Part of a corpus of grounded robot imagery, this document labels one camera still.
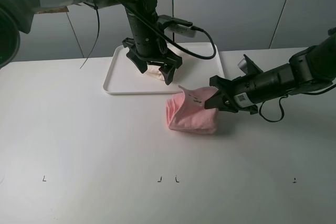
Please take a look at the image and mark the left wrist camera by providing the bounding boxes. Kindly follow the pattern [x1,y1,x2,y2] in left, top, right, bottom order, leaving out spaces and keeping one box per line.
[158,15,196,38]

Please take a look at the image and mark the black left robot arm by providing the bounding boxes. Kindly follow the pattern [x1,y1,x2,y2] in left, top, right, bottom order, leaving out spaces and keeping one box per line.
[1,0,182,84]

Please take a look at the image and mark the black cable tie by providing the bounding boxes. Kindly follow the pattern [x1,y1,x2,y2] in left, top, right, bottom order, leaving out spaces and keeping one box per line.
[79,3,101,70]

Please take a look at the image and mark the white plastic tray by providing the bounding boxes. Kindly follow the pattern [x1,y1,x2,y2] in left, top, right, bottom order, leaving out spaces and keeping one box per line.
[103,44,224,95]

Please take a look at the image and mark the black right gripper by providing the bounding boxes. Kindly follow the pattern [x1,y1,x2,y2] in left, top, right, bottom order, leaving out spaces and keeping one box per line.
[204,72,265,115]

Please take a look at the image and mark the black left camera cable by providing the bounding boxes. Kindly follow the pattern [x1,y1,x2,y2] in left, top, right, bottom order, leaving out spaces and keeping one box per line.
[65,0,219,60]

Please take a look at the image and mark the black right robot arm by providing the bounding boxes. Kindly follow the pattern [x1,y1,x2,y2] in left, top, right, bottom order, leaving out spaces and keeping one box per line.
[204,28,335,115]

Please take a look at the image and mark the cream white towel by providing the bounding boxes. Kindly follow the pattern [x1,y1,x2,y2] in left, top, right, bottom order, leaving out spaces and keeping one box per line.
[145,65,164,81]

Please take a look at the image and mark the pink towel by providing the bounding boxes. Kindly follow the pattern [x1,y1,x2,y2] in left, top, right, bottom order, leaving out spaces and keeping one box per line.
[165,86,218,134]

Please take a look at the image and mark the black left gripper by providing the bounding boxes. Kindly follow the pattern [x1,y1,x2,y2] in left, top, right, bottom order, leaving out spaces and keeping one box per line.
[122,11,182,85]

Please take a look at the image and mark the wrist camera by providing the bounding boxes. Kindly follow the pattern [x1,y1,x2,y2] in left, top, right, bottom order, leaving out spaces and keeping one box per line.
[158,15,196,38]
[238,54,263,75]

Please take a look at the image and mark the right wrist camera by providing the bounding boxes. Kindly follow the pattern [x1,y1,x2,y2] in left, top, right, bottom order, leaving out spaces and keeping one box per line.
[238,54,263,75]

